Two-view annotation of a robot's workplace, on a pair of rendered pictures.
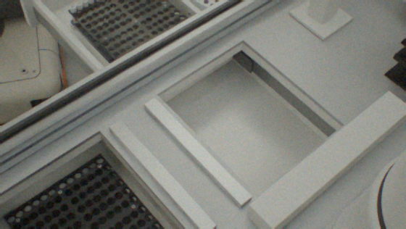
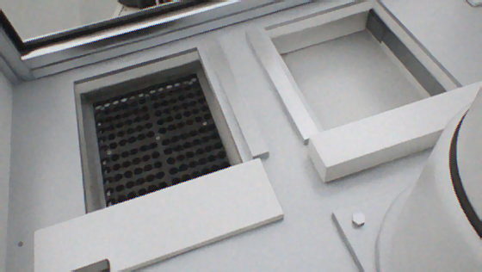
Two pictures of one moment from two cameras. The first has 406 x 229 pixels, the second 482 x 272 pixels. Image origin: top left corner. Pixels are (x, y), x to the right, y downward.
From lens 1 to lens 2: 30 cm
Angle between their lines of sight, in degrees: 20
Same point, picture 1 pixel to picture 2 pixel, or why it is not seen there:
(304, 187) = (384, 135)
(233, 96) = (353, 61)
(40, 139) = (139, 40)
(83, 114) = (185, 27)
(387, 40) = not seen: outside the picture
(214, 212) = (274, 141)
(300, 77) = (429, 37)
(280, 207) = (345, 148)
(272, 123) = (386, 94)
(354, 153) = not seen: hidden behind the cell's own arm
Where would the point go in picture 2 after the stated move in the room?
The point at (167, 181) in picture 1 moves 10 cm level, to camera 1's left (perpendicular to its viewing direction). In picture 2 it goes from (237, 99) to (176, 81)
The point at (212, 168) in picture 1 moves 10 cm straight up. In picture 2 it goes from (288, 98) to (289, 41)
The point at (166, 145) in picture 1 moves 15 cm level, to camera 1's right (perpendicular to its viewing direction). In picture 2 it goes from (252, 71) to (351, 97)
